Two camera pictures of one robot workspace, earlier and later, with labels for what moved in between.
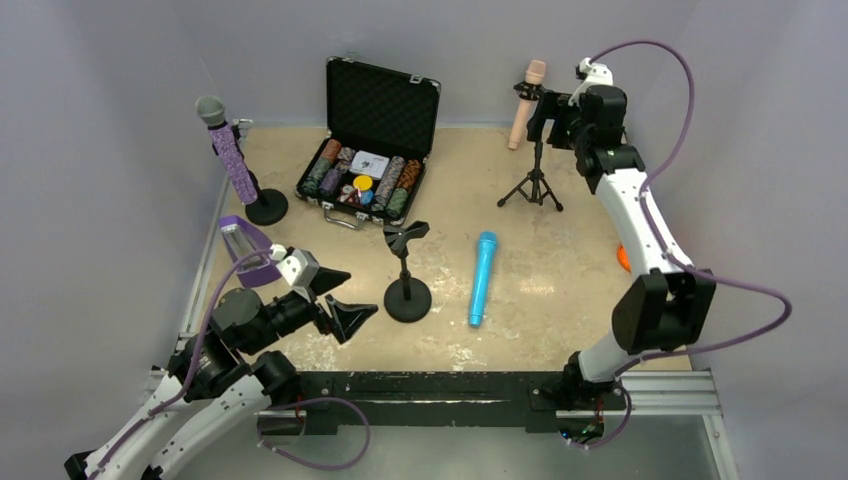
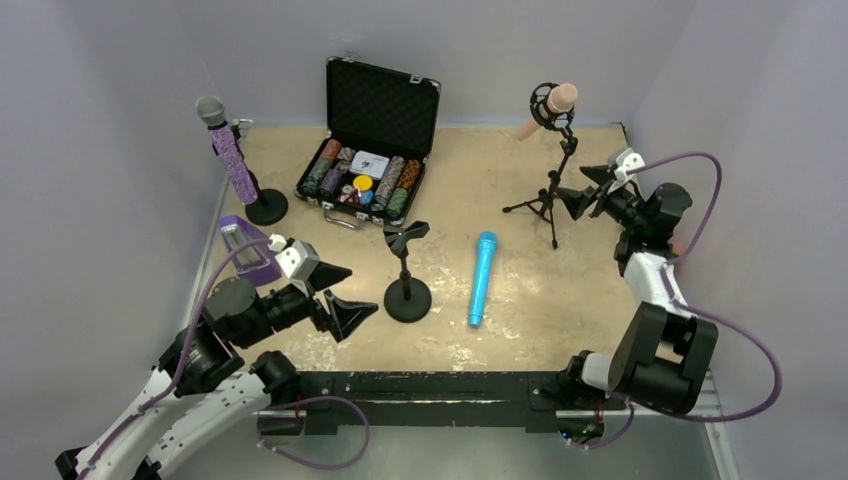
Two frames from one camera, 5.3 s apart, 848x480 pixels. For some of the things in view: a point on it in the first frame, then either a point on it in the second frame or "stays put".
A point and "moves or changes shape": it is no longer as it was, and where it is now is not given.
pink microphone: x=535 y=71 moves or changes shape
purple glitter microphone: x=211 y=110 stays put
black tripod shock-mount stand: x=534 y=185 to x=562 y=122
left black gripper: x=321 y=307 stays put
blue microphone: x=485 y=257 stays put
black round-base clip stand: x=270 y=206 stays put
